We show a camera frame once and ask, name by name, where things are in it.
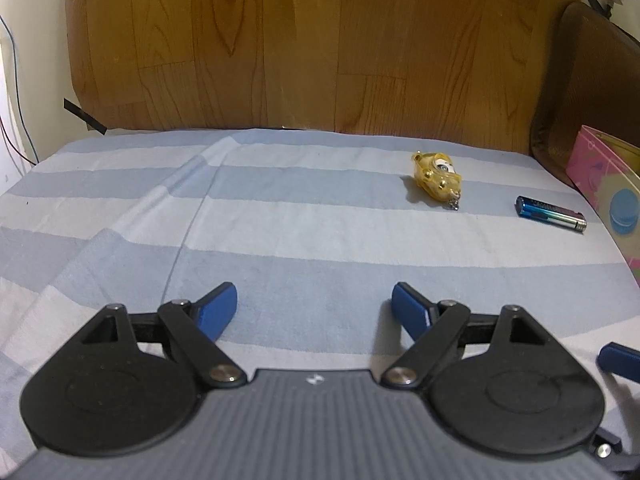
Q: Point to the pink tin box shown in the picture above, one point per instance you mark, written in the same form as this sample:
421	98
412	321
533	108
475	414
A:
615	185

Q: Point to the wood pattern board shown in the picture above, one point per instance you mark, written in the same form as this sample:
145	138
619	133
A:
300	35

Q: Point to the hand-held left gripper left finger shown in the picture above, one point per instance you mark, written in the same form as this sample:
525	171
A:
217	310

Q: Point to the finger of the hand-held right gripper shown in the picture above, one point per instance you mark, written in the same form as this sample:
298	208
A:
605	449
620	357

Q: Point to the brown cushion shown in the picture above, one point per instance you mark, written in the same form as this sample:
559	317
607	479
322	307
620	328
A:
585	85

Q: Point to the blue battery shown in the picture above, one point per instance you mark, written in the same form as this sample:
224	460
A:
545	211

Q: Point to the black tape strip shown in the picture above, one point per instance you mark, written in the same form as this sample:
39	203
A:
597	0
85	116

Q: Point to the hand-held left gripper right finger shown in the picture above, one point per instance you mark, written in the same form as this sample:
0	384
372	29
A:
407	305

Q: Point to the blue striped bed sheet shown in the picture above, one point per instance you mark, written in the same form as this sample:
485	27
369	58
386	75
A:
300	220

